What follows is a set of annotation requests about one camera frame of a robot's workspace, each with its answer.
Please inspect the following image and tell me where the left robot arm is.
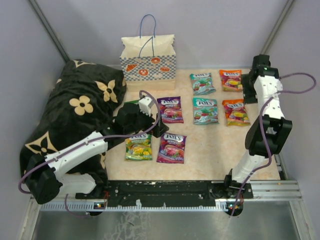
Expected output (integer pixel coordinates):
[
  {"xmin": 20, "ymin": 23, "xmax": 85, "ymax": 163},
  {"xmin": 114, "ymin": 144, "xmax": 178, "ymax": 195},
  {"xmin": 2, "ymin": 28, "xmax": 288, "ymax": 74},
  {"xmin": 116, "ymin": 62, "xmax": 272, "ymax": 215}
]
[{"xmin": 24, "ymin": 103, "xmax": 169, "ymax": 205}]

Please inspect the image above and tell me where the aluminium frame rail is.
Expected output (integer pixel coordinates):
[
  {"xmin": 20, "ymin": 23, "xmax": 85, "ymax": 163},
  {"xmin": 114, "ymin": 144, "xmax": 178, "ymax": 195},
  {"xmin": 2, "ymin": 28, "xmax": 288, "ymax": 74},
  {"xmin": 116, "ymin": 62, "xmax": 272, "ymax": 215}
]
[{"xmin": 39, "ymin": 180, "xmax": 302, "ymax": 215}]

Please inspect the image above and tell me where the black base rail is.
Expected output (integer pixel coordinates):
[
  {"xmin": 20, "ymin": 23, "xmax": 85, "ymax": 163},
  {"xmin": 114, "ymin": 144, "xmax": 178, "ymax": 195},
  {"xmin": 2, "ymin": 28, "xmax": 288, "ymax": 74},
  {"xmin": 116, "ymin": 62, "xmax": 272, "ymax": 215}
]
[{"xmin": 75, "ymin": 180, "xmax": 241, "ymax": 208}]

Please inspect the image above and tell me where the black floral pillow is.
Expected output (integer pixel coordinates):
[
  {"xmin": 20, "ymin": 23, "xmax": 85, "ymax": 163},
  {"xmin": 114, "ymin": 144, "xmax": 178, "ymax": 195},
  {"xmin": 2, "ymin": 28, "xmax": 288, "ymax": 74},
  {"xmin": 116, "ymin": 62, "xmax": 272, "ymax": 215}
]
[{"xmin": 19, "ymin": 59, "xmax": 127, "ymax": 175}]

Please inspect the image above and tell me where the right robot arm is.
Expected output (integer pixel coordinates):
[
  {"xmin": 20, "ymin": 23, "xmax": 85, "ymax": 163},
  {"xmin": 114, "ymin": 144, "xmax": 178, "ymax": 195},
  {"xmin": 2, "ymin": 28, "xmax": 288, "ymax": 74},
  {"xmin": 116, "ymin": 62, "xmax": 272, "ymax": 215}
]
[{"xmin": 223, "ymin": 54, "xmax": 293, "ymax": 198}]

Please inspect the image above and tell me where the green candy bag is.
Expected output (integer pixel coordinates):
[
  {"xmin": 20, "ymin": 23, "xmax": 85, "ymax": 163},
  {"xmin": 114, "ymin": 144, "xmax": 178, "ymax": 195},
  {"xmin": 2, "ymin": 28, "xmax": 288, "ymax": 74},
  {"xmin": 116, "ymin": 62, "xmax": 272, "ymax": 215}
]
[
  {"xmin": 125, "ymin": 133, "xmax": 153, "ymax": 161},
  {"xmin": 124, "ymin": 99, "xmax": 139, "ymax": 106}
]

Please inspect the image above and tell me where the teal candy bag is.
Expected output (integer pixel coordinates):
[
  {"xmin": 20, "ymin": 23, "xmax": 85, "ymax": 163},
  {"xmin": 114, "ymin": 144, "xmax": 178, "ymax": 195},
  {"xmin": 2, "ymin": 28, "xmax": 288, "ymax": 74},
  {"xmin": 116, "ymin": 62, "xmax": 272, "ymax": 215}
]
[
  {"xmin": 192, "ymin": 97, "xmax": 219, "ymax": 125},
  {"xmin": 189, "ymin": 72, "xmax": 216, "ymax": 96}
]

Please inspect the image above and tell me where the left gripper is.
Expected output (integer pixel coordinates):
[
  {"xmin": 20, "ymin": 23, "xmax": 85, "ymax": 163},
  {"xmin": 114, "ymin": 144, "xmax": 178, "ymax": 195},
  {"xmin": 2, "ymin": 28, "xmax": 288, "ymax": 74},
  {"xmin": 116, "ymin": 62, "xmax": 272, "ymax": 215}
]
[{"xmin": 124, "ymin": 105, "xmax": 169, "ymax": 138}]

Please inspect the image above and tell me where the orange candy bag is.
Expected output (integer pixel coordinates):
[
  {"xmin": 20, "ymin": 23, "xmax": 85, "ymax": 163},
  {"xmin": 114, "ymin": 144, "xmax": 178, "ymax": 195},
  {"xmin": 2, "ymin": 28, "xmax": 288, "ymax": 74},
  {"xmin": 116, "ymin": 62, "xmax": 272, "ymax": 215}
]
[
  {"xmin": 222, "ymin": 99, "xmax": 251, "ymax": 127},
  {"xmin": 219, "ymin": 69, "xmax": 243, "ymax": 92}
]

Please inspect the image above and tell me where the checkered paper bag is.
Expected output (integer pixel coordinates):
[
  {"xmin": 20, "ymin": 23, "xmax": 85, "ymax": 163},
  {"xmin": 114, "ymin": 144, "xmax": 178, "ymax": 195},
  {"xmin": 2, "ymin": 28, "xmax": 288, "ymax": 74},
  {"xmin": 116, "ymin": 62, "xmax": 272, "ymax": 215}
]
[{"xmin": 119, "ymin": 34, "xmax": 176, "ymax": 92}]

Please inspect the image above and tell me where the purple candy bag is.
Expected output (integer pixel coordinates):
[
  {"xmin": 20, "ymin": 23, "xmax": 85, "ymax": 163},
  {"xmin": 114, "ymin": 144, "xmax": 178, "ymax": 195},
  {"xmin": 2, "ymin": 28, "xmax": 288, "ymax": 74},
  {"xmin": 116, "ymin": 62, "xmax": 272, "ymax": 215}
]
[
  {"xmin": 156, "ymin": 132, "xmax": 187, "ymax": 164},
  {"xmin": 157, "ymin": 96, "xmax": 184, "ymax": 124}
]

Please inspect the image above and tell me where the blue bag string handle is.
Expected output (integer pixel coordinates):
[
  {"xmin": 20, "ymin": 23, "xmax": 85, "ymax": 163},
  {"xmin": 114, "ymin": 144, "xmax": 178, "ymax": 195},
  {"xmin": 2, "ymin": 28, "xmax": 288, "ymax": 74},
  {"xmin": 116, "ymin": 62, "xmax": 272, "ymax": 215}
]
[{"xmin": 139, "ymin": 14, "xmax": 157, "ymax": 38}]

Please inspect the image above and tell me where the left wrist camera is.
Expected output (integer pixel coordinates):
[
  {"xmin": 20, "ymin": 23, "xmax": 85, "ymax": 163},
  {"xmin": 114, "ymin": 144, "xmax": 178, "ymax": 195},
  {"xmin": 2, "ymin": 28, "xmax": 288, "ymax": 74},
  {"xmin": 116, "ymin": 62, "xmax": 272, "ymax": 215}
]
[{"xmin": 138, "ymin": 96, "xmax": 154, "ymax": 117}]

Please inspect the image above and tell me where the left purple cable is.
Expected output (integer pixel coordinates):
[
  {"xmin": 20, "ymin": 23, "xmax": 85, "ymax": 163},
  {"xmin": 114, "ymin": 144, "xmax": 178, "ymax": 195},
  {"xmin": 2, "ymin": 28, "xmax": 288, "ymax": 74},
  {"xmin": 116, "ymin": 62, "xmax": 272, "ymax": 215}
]
[{"xmin": 18, "ymin": 89, "xmax": 161, "ymax": 219}]

